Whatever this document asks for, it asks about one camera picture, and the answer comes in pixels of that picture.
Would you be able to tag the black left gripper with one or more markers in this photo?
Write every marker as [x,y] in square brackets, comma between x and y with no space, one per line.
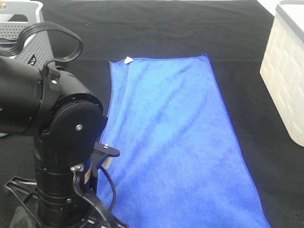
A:
[26,216]

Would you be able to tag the blue microfibre towel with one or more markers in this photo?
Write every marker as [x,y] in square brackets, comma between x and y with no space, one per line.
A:
[180,165]

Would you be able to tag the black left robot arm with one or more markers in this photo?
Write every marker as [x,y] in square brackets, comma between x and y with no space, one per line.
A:
[65,120]

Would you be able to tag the grey perforated plastic basket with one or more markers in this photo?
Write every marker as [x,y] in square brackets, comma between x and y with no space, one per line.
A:
[28,45]

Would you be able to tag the white plastic storage bin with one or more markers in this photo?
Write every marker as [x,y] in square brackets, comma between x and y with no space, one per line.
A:
[282,68]

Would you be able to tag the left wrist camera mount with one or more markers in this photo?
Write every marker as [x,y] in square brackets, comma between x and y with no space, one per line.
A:
[102,157]

